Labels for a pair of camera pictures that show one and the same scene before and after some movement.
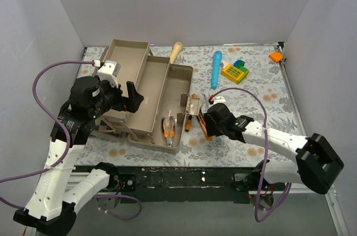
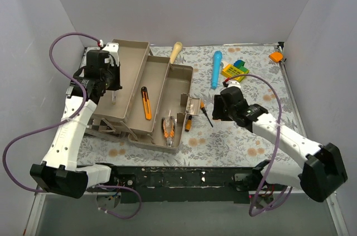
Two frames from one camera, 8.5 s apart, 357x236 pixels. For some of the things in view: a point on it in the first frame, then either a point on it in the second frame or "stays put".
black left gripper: (134, 97) -> (116, 85)
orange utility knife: (204, 128) -> (146, 102)
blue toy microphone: (217, 58) stays put
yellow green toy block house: (235, 73) stays put
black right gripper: (211, 130) -> (218, 104)
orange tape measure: (276, 56) stays put
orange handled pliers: (168, 124) stays put
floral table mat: (251, 80) stays put
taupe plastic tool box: (158, 122) stays put
